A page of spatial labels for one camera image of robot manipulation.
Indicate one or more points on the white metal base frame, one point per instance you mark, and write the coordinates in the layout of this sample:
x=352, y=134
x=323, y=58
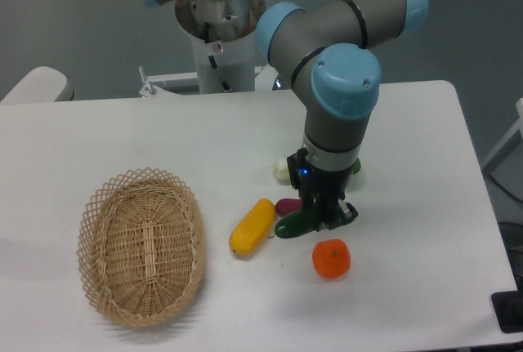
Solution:
x=266, y=77

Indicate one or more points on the magenta toy vegetable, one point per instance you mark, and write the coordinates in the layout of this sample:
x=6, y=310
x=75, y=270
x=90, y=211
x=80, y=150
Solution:
x=286, y=206

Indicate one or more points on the green toy cucumber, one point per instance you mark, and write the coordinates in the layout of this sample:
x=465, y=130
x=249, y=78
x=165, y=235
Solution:
x=291, y=226

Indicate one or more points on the white chair armrest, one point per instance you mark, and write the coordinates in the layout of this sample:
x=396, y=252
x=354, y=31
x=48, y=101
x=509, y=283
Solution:
x=41, y=85

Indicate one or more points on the yellow toy mango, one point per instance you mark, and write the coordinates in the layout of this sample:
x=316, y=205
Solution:
x=253, y=229

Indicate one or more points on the woven wicker basket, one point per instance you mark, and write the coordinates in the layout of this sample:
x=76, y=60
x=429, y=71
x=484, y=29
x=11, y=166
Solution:
x=141, y=248

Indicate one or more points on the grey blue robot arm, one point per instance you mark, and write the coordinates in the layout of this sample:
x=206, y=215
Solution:
x=325, y=57

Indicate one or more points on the green toy vegetable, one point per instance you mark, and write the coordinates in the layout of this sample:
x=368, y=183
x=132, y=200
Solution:
x=357, y=166

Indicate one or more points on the white toy garlic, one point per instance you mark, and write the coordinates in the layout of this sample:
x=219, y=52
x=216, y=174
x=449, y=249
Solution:
x=280, y=169

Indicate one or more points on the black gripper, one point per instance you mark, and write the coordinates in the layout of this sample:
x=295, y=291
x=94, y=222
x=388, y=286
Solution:
x=321, y=189

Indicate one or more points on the black device at table edge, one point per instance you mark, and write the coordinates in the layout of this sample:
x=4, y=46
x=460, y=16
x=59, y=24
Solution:
x=508, y=310

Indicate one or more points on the white furniture at right edge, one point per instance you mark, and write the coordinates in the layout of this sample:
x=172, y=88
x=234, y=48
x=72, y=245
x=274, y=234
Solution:
x=508, y=142

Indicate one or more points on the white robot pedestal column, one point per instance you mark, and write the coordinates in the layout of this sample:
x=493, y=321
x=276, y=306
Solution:
x=222, y=35

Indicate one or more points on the orange toy tangerine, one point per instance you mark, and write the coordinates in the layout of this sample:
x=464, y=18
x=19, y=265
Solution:
x=331, y=258

